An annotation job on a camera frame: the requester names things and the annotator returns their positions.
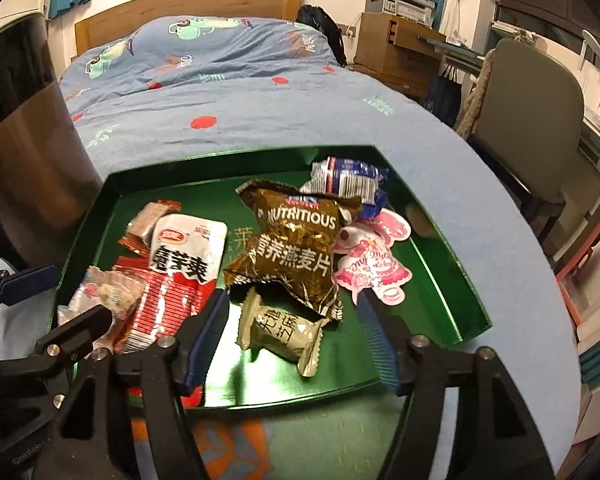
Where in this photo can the pink framed mirror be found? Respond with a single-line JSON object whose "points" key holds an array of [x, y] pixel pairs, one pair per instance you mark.
{"points": [[590, 280]]}

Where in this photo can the dark blue bag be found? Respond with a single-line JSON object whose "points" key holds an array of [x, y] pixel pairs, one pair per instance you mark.
{"points": [[442, 95]]}

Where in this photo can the red and white snack packet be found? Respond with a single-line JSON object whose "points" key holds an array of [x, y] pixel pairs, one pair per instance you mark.
{"points": [[185, 260]]}

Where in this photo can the green tray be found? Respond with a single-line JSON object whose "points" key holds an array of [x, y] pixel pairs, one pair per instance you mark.
{"points": [[430, 270]]}

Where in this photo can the small white candy packet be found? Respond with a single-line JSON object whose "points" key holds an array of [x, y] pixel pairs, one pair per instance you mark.
{"points": [[110, 295]]}

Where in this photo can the small brown wafer packet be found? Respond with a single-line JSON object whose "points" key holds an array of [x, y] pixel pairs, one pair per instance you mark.
{"points": [[145, 220]]}

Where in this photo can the black backpack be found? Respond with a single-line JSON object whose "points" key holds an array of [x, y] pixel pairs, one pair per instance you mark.
{"points": [[325, 30]]}

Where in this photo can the olive green snack packet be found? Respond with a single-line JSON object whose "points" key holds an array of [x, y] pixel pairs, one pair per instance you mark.
{"points": [[280, 330]]}

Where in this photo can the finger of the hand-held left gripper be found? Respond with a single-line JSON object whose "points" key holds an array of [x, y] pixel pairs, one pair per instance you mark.
{"points": [[80, 327], [30, 282]]}

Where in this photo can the pink cartoon character packet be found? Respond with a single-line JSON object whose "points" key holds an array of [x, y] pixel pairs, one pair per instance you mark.
{"points": [[370, 265]]}

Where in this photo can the wall outlet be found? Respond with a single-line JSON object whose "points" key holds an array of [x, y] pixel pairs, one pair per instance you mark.
{"points": [[350, 31]]}

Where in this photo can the white desk lamp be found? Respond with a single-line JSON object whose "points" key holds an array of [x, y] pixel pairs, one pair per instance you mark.
{"points": [[595, 45]]}

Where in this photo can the blue and white snack packet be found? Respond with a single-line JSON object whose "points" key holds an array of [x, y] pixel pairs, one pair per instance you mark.
{"points": [[345, 175]]}

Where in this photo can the grey chair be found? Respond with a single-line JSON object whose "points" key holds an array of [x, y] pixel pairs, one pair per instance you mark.
{"points": [[535, 110]]}

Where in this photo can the wooden bed headboard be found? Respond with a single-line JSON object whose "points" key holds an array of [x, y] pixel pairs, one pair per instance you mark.
{"points": [[180, 10]]}

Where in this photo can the wooden dresser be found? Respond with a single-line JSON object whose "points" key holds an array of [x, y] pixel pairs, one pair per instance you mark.
{"points": [[380, 45]]}

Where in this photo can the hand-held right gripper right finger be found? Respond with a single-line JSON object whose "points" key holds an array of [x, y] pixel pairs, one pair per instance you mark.
{"points": [[377, 340]]}

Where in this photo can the brown oat snack packet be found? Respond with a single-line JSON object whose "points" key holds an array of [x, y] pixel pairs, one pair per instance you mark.
{"points": [[290, 245]]}

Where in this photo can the white printer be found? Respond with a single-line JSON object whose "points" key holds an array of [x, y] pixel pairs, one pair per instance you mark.
{"points": [[405, 2]]}

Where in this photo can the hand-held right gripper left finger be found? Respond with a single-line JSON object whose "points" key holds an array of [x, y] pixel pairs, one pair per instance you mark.
{"points": [[207, 340]]}

